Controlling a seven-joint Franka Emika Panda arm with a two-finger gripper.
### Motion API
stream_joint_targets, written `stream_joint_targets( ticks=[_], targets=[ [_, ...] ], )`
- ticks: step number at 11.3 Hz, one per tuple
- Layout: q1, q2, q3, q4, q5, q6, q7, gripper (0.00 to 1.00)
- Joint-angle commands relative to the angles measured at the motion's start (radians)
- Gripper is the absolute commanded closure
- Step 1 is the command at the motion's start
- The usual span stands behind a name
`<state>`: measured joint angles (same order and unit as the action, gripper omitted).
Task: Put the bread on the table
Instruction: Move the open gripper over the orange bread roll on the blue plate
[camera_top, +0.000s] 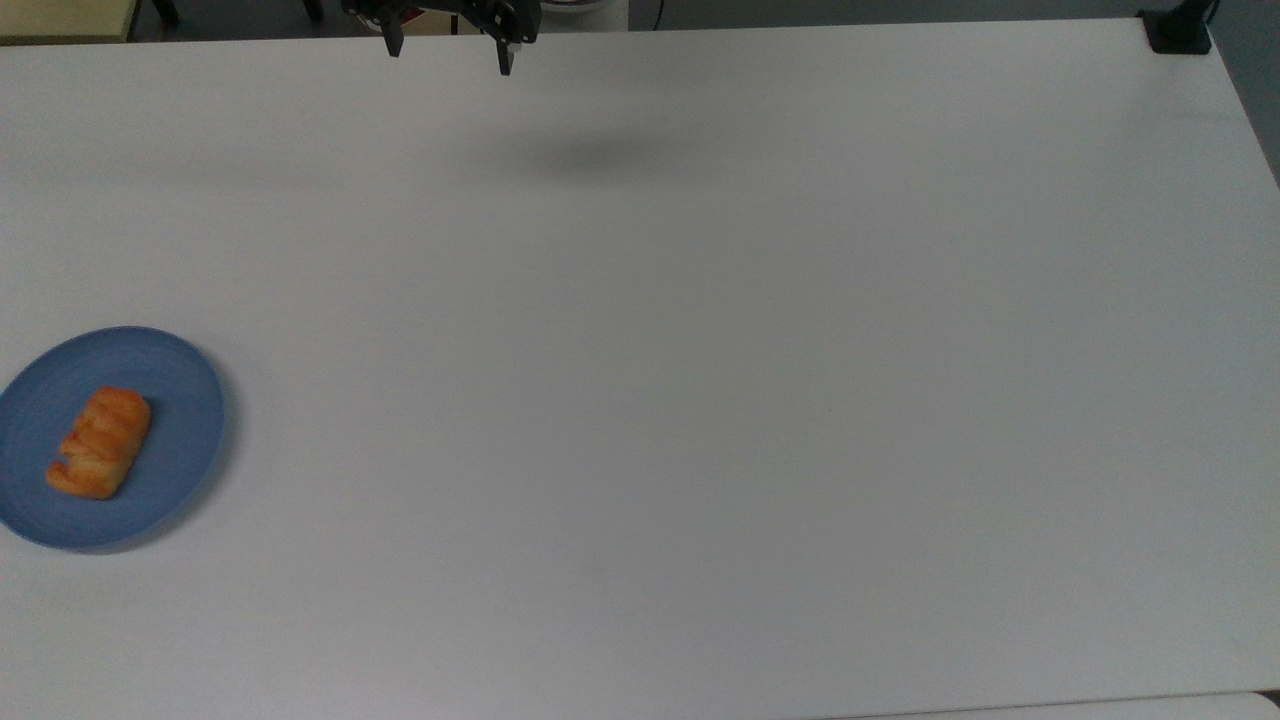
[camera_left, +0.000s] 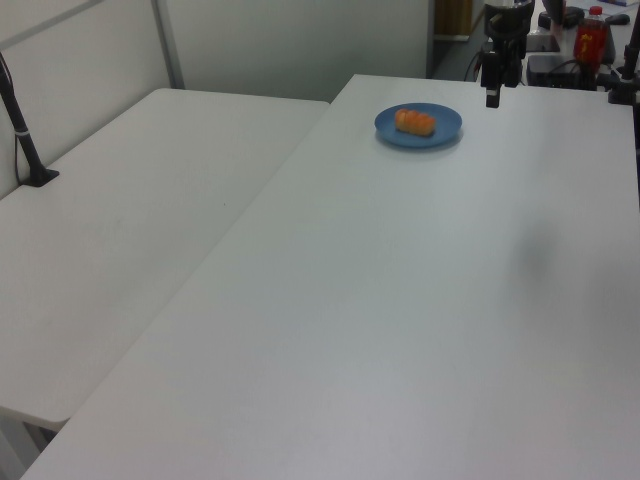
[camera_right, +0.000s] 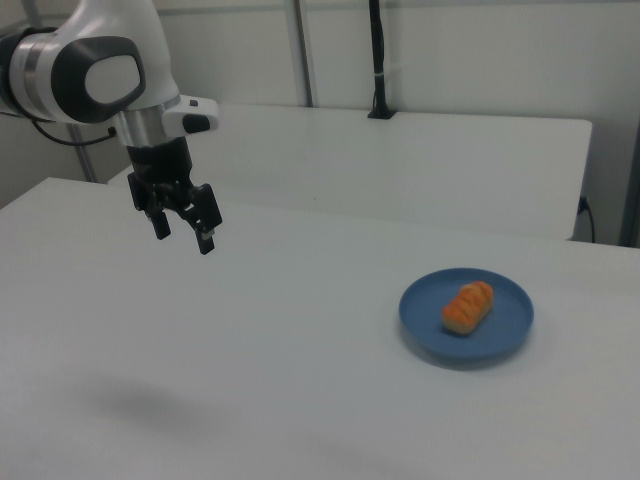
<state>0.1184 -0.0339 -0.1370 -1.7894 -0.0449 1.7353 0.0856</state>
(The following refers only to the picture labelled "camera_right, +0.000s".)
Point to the blue round plate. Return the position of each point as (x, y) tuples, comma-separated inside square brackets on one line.
[(425, 312)]

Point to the grey metal frame post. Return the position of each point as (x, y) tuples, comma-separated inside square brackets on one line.
[(304, 50), (631, 150), (83, 155)]

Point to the orange toy bread loaf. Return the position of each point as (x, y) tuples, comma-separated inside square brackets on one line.
[(467, 307)]

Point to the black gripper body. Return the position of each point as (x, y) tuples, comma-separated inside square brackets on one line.
[(160, 162)]

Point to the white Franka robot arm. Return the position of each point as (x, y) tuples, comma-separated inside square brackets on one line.
[(125, 30)]

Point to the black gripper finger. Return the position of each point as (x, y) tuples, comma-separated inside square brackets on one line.
[(161, 227), (207, 210)]

